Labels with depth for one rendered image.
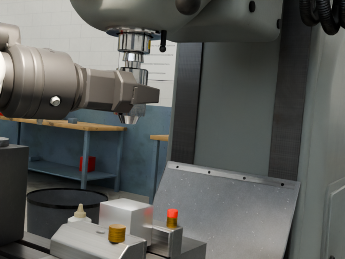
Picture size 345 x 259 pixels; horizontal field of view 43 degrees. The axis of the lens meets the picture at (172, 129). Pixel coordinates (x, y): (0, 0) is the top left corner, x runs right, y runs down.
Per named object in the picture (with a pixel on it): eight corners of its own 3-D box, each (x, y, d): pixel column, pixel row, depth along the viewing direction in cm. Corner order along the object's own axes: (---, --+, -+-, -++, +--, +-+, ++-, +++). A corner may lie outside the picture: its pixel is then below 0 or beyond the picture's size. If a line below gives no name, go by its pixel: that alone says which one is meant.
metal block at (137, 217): (128, 253, 60) (131, 210, 60) (96, 242, 63) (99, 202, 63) (151, 245, 64) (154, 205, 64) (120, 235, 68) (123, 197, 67)
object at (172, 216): (172, 228, 64) (174, 211, 64) (164, 226, 65) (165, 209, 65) (178, 226, 65) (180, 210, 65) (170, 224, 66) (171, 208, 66)
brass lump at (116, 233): (117, 243, 55) (118, 229, 55) (104, 239, 56) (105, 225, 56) (128, 240, 57) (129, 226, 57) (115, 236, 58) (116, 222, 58)
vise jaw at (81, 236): (115, 280, 53) (118, 248, 53) (49, 254, 60) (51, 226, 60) (145, 267, 58) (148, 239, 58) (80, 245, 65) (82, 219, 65)
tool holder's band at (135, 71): (152, 77, 65) (153, 71, 65) (140, 75, 60) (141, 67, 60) (123, 76, 66) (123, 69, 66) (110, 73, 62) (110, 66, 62)
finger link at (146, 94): (155, 107, 64) (119, 104, 60) (157, 85, 63) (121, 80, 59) (162, 107, 62) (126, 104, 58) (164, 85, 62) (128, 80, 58)
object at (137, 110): (149, 116, 65) (152, 77, 65) (137, 116, 61) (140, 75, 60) (120, 114, 66) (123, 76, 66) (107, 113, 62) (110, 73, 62)
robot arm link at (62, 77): (140, 57, 56) (54, 42, 48) (134, 131, 57) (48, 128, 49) (91, 60, 66) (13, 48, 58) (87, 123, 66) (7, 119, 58)
